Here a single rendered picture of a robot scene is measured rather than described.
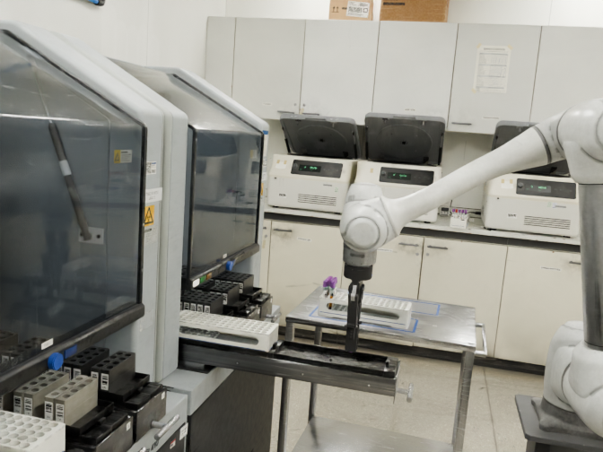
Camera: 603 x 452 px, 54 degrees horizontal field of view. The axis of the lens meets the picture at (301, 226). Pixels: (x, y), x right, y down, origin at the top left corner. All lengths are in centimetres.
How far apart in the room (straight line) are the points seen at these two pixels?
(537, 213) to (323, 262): 139
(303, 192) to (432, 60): 122
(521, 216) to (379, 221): 262
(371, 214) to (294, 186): 267
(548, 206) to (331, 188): 135
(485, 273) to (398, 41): 163
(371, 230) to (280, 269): 279
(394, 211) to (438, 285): 259
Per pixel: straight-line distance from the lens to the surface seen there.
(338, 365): 160
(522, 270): 392
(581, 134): 137
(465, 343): 187
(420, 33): 417
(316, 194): 392
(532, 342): 405
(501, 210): 386
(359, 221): 129
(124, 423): 130
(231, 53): 443
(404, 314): 192
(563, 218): 391
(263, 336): 163
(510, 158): 153
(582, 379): 150
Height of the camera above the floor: 141
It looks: 9 degrees down
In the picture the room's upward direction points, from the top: 4 degrees clockwise
